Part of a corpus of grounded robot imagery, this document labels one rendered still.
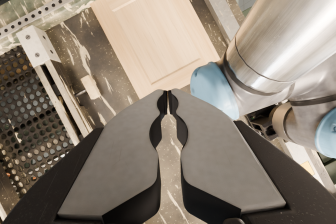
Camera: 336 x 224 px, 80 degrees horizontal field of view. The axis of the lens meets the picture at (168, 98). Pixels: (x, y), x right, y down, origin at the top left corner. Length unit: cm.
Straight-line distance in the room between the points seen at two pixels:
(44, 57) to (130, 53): 27
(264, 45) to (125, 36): 61
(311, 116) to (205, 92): 16
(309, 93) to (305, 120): 4
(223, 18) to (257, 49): 57
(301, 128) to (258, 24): 22
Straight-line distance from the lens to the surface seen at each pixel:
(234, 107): 23
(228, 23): 75
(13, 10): 90
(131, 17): 77
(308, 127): 35
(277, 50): 18
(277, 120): 42
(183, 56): 72
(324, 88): 33
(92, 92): 73
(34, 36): 80
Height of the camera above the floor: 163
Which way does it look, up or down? 34 degrees down
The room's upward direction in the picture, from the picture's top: 152 degrees clockwise
